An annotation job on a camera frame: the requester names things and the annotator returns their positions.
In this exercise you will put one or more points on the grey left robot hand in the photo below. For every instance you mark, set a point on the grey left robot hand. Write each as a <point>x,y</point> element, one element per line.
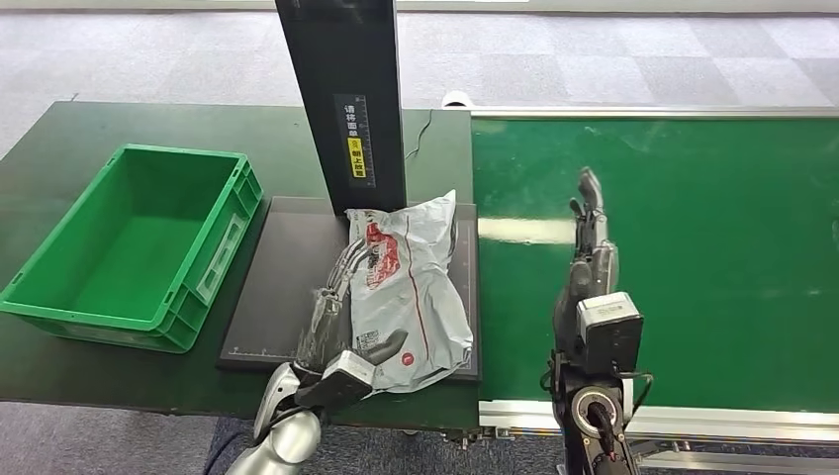
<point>324,328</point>

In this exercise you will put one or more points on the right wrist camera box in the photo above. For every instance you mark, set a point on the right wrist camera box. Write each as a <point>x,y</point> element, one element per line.
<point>609,331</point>

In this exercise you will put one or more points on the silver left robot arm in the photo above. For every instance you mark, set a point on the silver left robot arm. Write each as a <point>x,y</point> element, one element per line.
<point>282,426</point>

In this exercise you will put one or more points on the aluminium conveyor frame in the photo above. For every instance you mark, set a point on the aluminium conveyor frame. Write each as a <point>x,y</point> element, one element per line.
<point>721,426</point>

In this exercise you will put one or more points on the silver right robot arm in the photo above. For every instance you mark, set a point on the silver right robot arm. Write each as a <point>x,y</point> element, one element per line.
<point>593,419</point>

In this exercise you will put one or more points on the green plastic crate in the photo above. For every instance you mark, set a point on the green plastic crate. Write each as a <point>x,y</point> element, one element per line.
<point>141,252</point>

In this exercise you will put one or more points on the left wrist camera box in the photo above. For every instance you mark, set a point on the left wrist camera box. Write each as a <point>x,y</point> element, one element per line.
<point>337,383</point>

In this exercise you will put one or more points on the black inbound scanner machine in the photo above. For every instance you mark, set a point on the black inbound scanner machine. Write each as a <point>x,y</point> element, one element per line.
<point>341,98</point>

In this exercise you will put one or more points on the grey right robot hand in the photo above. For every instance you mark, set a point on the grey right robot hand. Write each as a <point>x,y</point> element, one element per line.
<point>590,262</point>

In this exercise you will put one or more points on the green conveyor belt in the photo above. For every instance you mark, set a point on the green conveyor belt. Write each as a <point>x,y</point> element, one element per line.
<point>721,262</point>

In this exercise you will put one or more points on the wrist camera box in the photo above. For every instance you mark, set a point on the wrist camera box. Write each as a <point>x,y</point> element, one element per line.
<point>609,331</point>
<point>337,383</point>

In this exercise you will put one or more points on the grey plastic mailer package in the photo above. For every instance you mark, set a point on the grey plastic mailer package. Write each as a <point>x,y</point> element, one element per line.
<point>419,295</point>

